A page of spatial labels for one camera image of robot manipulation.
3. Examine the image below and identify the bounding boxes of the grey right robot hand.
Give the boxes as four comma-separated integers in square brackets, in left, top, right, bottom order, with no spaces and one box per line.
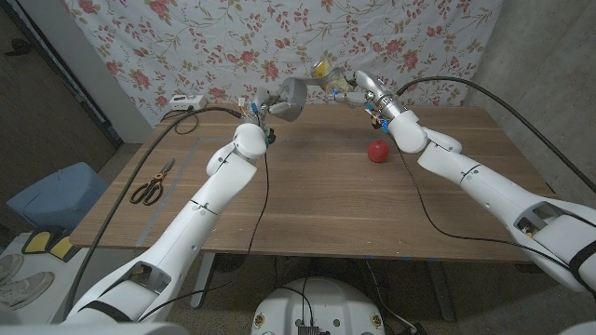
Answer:
[325,69,406,125]

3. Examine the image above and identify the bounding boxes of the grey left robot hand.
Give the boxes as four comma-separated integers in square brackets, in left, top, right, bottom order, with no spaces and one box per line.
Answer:
[249,87,293,127]

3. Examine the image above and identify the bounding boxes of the clear bottle with yellow label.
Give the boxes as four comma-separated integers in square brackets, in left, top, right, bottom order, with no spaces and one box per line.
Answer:
[310,59,353,96]

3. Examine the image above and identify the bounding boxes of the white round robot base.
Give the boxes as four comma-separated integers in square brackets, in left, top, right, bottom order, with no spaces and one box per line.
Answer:
[251,277,386,335]

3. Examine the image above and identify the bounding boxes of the orange and black scissors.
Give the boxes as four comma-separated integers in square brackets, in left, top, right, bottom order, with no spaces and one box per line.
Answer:
[129,157,177,207]

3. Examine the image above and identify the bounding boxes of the white power strip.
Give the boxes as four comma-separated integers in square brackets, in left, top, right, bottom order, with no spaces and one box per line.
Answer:
[168,94,209,112]

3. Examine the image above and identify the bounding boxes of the floral backdrop cloth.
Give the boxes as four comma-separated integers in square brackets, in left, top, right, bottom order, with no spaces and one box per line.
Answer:
[60,0,507,129]

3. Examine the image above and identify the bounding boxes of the small black floor fan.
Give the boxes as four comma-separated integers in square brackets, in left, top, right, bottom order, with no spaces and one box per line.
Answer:
[212,253,248,275]

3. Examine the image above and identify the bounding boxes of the white table leg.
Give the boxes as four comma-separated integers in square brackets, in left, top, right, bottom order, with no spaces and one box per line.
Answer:
[189,252,218,311]

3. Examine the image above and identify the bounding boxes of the grey table leg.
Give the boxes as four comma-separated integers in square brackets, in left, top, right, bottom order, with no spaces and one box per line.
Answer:
[426,260,456,323]

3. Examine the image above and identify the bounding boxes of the blue plastic bin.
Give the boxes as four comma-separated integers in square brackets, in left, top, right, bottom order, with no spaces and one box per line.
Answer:
[6,161,111,232]

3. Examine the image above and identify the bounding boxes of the yellow and black foot pedal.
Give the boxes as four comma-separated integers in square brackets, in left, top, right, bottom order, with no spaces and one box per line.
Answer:
[48,234,83,263]
[21,226,64,255]

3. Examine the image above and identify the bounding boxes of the white robot torso edge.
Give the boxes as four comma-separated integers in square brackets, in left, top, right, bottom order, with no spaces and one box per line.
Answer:
[0,322,190,335]

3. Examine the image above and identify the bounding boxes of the grey sneaker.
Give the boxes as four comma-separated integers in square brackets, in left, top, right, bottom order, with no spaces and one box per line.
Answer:
[0,271,55,312]
[0,254,25,285]

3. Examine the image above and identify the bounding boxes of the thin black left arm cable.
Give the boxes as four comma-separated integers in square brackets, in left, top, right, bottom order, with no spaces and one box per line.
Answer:
[137,139,272,323]

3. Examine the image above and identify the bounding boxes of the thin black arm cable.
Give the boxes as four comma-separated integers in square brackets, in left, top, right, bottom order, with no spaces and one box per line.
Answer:
[390,134,572,271]
[137,139,272,323]

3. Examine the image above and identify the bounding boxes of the black power strip cable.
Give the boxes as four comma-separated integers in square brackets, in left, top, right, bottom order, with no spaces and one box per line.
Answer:
[160,109,200,136]

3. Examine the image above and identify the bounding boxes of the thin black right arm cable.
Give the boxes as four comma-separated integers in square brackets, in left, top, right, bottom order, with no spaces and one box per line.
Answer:
[390,134,572,271]

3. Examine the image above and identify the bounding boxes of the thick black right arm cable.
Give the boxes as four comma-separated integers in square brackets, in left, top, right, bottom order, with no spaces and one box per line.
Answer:
[395,76,596,194]

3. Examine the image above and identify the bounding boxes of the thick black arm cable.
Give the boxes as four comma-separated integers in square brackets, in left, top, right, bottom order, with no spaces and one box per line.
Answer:
[62,106,243,320]
[395,76,596,194]

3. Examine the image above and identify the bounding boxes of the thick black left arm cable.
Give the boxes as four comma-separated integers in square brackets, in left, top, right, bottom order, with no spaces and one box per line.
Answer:
[62,106,243,320]

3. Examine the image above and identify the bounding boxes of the black cable on robot base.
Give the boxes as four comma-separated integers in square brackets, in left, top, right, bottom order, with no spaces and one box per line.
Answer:
[278,286,314,327]

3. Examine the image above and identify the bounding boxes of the white cable under table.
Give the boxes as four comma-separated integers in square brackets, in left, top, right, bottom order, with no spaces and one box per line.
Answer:
[364,259,415,334]

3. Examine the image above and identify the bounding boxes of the black door handle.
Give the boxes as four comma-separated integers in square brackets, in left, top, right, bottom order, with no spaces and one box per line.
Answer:
[4,37,34,58]

